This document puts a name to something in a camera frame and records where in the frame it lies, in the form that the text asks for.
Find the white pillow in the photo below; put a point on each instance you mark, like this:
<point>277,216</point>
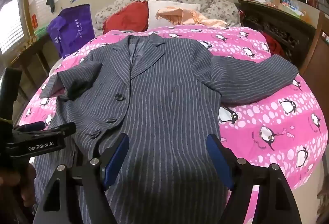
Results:
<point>153,12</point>

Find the dark carved wooden cabinet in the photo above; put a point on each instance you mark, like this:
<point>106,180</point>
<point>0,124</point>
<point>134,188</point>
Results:
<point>277,26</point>

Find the person's left hand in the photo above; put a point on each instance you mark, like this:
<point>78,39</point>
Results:
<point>28,186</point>

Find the pink penguin print blanket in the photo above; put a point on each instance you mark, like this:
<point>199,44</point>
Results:
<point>270,116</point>

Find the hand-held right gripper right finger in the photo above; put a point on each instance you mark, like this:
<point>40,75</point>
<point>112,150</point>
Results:
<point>218,159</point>

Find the window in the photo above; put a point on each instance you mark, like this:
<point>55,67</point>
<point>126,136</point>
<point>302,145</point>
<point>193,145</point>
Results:
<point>10,23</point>

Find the peach fringed scarf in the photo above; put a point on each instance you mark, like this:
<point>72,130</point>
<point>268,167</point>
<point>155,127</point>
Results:
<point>185,17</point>

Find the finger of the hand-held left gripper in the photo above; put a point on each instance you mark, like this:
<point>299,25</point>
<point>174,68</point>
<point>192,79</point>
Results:
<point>32,126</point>
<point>61,128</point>

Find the wooden chair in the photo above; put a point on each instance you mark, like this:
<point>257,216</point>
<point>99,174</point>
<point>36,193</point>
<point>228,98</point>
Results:
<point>316,54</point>

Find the red cloth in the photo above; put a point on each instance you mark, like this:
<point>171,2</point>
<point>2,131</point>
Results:
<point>275,45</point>

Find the red pillow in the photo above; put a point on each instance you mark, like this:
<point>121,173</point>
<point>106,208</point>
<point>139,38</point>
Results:
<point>126,18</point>

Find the wooden side table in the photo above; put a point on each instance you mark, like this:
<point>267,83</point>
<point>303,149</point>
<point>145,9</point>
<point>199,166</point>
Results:
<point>33,46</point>

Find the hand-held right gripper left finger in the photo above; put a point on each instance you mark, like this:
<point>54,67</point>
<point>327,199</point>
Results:
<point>116,159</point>

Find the pile of colourful packets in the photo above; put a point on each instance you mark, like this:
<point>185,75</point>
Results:
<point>285,3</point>

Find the green cloth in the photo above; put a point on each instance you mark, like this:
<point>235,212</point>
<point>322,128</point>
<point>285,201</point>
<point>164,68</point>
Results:
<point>41,31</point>

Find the grey pinstriped suit jacket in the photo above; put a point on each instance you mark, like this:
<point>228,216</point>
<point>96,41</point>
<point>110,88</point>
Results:
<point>159,90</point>

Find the red wall sticker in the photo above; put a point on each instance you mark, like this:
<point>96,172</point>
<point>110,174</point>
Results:
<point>34,20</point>

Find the purple shopping bag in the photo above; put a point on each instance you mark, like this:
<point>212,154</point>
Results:
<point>69,28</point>

